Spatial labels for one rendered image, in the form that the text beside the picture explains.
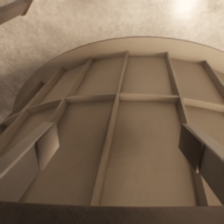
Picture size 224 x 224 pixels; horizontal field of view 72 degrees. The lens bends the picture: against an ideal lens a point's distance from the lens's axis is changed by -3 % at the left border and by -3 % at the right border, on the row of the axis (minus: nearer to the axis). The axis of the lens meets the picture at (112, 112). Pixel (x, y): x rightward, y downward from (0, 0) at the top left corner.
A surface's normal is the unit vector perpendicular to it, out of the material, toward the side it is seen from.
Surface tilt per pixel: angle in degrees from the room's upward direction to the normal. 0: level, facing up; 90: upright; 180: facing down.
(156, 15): 0
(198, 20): 0
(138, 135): 90
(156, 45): 0
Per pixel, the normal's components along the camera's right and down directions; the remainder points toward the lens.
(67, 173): -0.18, -0.76
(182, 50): -0.15, 0.65
